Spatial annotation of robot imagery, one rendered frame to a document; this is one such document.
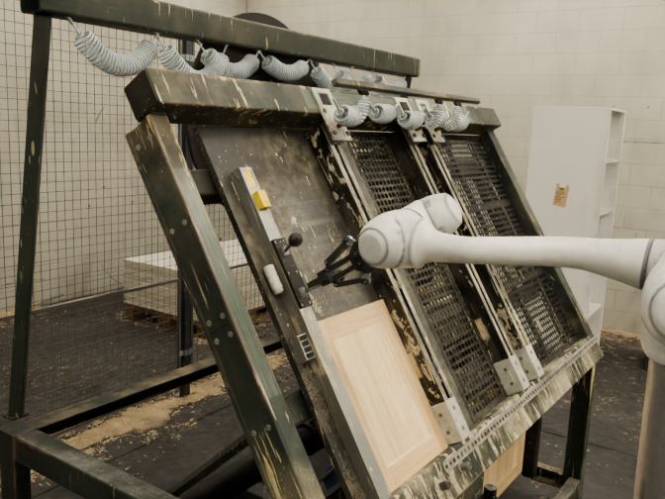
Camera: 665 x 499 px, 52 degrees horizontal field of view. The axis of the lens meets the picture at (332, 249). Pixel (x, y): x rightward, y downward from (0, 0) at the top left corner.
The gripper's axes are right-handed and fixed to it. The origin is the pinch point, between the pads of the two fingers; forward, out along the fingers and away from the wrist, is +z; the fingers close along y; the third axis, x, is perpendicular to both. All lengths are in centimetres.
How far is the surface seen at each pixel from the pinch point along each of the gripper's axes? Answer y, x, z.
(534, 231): 2, 189, 12
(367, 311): 10.3, 33.4, 13.7
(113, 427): 3, 107, 265
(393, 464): 51, 15, 14
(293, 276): -4.8, 3.6, 10.6
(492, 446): 65, 63, 11
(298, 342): 11.7, -2.2, 12.9
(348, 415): 33.9, 3.3, 11.6
